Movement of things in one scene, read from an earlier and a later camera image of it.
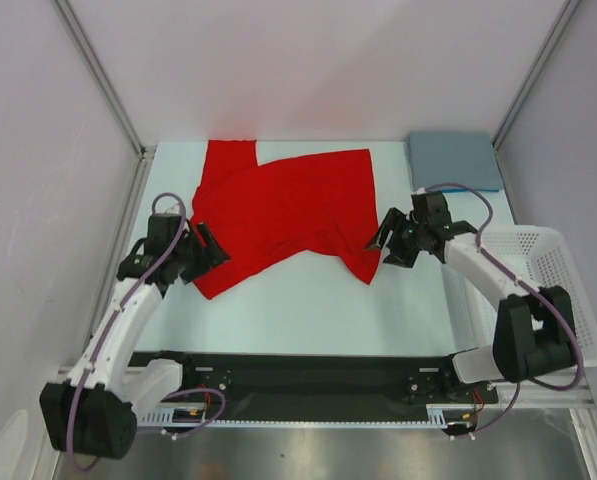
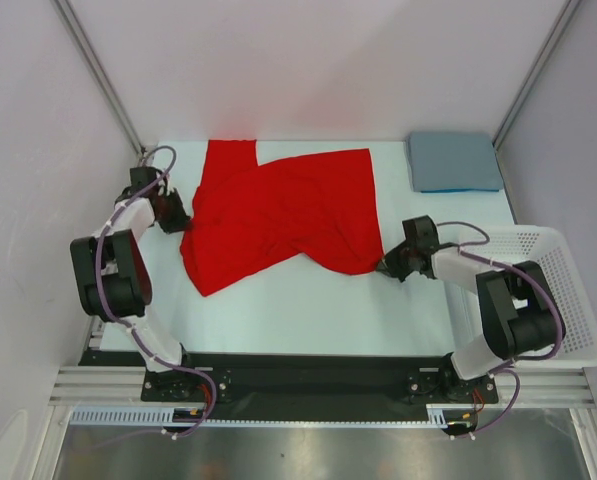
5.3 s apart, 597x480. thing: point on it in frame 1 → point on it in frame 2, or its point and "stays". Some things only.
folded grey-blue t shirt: (464, 158) stays
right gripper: (397, 256) → (390, 265)
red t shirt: (257, 215) stays
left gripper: (206, 262) → (182, 221)
